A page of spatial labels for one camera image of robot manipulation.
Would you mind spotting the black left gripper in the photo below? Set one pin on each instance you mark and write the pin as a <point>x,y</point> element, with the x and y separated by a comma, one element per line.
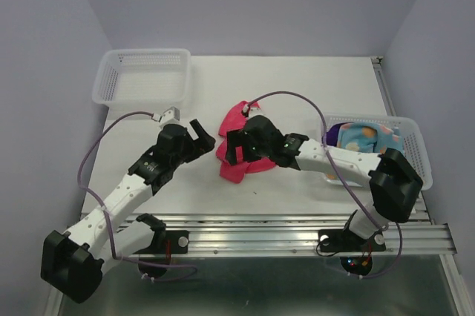
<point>203,145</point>

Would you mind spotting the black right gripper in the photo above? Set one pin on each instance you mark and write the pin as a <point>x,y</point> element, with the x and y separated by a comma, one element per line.
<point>237,138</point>

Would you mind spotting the pink towel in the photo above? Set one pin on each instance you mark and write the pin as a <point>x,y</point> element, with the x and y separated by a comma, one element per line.
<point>235,120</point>

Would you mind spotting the blue patterned towel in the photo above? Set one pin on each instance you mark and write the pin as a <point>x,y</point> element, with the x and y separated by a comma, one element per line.
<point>368,137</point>

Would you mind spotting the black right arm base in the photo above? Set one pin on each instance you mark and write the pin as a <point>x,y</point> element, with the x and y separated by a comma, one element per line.
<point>344,242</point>

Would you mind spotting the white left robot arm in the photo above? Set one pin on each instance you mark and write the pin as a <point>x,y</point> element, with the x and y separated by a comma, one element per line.
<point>70,260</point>

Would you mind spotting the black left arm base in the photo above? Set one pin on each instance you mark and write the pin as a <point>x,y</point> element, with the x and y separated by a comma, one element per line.
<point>168,243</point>

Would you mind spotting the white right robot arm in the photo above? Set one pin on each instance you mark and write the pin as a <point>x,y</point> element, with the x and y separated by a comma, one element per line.
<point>393,182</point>

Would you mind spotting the white empty plastic basket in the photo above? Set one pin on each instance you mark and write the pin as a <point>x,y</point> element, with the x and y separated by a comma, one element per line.
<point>139,79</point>

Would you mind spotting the purple towel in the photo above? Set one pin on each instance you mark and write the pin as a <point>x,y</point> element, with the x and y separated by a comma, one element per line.
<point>331,136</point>

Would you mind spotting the white plastic towel basket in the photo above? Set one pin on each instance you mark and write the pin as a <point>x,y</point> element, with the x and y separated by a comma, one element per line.
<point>413,143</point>

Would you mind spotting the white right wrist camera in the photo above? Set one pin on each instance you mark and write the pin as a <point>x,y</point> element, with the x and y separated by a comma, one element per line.
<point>250,111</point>

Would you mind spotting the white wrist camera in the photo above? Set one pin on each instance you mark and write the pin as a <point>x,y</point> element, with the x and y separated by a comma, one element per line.
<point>250,111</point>
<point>169,116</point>

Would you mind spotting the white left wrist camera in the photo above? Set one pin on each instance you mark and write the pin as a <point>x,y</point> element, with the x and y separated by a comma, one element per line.
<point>169,116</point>

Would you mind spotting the aluminium mounting rail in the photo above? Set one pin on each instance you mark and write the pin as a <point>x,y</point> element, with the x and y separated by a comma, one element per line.
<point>227,235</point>

